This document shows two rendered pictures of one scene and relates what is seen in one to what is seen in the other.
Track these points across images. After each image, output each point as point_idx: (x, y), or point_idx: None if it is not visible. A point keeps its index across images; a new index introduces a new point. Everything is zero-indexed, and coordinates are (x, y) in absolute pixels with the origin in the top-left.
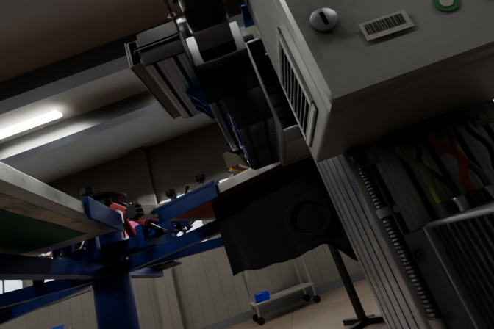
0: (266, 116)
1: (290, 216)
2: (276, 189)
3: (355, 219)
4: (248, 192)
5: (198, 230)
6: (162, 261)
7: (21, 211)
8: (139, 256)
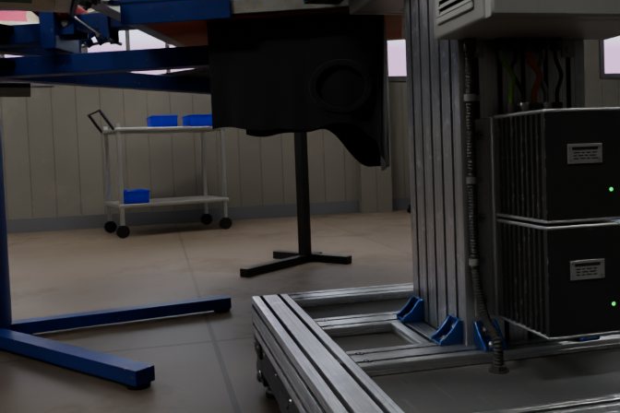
0: None
1: (318, 77)
2: (311, 36)
3: (434, 98)
4: (270, 27)
5: (153, 52)
6: (49, 80)
7: None
8: (32, 60)
